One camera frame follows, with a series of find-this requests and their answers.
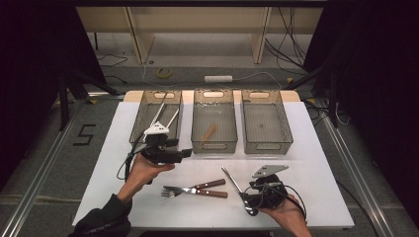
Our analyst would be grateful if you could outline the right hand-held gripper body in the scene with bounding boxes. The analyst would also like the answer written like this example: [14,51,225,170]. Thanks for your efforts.
[251,164,291,210]

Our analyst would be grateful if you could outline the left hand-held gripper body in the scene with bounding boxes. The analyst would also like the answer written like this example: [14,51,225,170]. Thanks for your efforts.
[140,120,184,165]

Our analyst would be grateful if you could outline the metal spoon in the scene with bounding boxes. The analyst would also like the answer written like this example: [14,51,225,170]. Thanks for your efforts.
[220,166,260,217]

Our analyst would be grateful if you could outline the small wooden stick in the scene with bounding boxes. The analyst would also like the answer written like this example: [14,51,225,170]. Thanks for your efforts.
[201,122,217,143]

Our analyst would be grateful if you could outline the wooden-handled knife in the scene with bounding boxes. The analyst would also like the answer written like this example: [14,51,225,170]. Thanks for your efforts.
[161,185,229,199]

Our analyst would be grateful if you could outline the wooden-handled fork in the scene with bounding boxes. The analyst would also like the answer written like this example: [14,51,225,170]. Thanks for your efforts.
[160,178,227,199]

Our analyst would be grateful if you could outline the smoky transparent plastic bin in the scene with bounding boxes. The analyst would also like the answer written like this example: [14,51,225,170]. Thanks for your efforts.
[191,88,239,155]
[128,89,184,156]
[240,89,294,156]

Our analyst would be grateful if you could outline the person's left hand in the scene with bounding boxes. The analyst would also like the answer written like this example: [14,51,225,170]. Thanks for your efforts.
[124,153,177,199]

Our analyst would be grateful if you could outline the person's right hand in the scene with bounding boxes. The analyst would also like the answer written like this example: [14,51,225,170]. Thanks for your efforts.
[259,193,309,232]

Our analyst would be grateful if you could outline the yellow tape roll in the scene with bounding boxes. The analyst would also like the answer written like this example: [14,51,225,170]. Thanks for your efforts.
[155,67,174,79]

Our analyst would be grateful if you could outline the white power strip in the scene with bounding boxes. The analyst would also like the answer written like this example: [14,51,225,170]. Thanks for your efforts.
[204,75,234,84]

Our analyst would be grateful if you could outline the black metal stand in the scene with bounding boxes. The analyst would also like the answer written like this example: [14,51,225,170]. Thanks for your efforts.
[283,62,340,127]
[57,68,122,131]

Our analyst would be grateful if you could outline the beige wooden desk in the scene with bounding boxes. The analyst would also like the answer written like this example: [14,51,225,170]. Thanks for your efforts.
[75,6,324,65]

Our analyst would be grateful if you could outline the dark curtain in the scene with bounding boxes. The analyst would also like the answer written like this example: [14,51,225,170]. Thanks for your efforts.
[302,0,419,228]
[0,0,108,191]

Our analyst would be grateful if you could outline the left hand-held gripper cable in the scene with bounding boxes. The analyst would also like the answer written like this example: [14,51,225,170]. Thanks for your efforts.
[117,131,147,182]

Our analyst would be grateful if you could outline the short aluminium rail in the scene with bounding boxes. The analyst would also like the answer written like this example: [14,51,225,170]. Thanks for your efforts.
[86,92,127,101]

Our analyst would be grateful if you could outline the long aluminium floor rail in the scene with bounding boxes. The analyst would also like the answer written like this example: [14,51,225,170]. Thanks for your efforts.
[315,105,396,237]
[0,98,88,237]

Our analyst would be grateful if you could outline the thin black floor cable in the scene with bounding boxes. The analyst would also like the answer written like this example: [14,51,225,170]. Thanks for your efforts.
[97,53,128,68]

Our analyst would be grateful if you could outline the white power strip cable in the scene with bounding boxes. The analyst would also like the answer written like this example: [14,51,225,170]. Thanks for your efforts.
[141,62,285,91]

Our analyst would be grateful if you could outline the black cable bundle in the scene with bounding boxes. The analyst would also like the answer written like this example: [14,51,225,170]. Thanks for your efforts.
[265,6,309,72]

